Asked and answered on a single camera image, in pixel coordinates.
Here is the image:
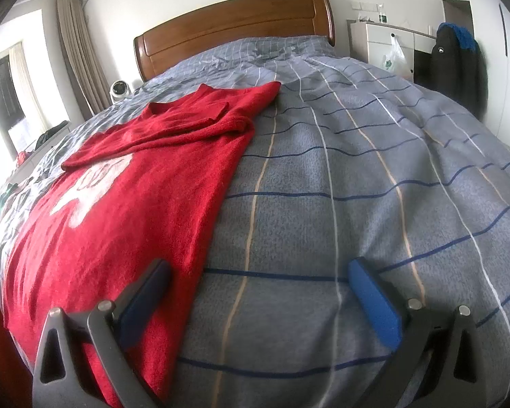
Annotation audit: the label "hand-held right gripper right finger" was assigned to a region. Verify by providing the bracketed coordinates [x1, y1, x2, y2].
[347, 257, 482, 408]

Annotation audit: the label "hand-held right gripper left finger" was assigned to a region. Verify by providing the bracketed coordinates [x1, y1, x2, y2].
[32, 258, 172, 408]

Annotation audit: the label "red knitted sweater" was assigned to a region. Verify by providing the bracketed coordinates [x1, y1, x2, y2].
[2, 81, 282, 408]

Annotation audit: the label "dark clothes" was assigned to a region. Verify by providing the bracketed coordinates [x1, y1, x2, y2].
[34, 121, 69, 149]

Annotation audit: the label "bed with grey checked duvet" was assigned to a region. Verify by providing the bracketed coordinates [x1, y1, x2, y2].
[0, 34, 510, 408]

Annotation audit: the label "white window bench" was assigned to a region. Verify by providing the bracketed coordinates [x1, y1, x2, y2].
[0, 121, 74, 188]

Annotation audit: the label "small white fan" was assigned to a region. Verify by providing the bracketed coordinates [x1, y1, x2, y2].
[109, 81, 134, 103]

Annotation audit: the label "white plastic bag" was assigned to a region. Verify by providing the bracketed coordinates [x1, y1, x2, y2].
[382, 35, 407, 75]

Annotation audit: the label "sheer white curtain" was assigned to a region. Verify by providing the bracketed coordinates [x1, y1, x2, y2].
[8, 42, 49, 132]

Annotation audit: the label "black and blue jacket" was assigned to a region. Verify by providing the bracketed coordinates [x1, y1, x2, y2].
[412, 22, 488, 116]

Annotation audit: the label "beige curtain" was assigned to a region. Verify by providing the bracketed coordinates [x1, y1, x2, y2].
[56, 0, 111, 115]

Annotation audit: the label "white dresser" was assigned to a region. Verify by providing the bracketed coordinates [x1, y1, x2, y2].
[351, 21, 436, 81]

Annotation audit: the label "wooden headboard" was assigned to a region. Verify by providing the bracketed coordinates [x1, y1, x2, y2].
[134, 0, 336, 83]

